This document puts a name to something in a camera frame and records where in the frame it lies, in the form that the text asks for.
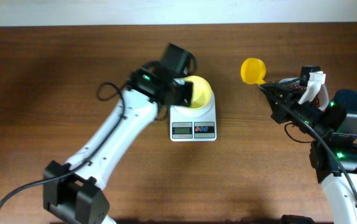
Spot red adzuki beans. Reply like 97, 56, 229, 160
289, 85, 320, 108

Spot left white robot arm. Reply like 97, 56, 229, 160
43, 44, 197, 224

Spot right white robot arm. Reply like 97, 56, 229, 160
259, 84, 357, 223

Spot clear plastic food container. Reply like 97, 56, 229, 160
287, 81, 330, 111

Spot pale yellow plastic bowl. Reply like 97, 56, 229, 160
184, 76, 212, 109

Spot white digital kitchen scale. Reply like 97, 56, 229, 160
170, 93, 217, 142

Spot yellow plastic measuring scoop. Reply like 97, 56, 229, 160
240, 58, 266, 85

